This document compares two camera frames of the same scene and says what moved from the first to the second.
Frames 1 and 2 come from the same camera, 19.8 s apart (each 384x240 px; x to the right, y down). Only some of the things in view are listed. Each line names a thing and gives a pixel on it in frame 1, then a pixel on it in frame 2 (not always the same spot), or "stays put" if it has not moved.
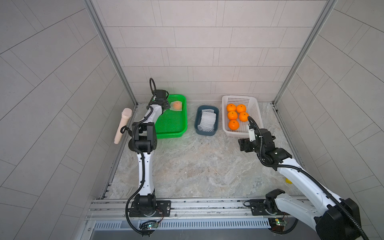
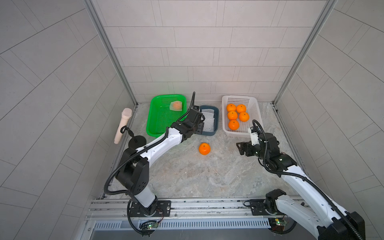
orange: (231, 107) stays put
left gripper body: (164, 104) -> (197, 129)
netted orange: (233, 124) stays put
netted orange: (232, 115) stays put
